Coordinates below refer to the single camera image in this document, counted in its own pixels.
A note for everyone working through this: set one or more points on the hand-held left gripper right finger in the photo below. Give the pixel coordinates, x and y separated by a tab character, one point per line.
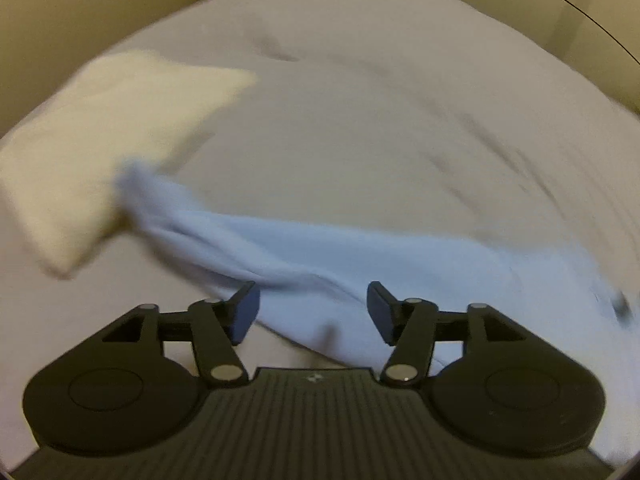
381	312

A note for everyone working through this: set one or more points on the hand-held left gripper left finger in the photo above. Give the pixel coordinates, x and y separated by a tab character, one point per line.
244	312

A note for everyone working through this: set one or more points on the cream pillow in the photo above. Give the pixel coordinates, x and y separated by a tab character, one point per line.
105	140

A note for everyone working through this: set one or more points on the light blue garment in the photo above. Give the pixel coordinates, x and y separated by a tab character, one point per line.
310	265

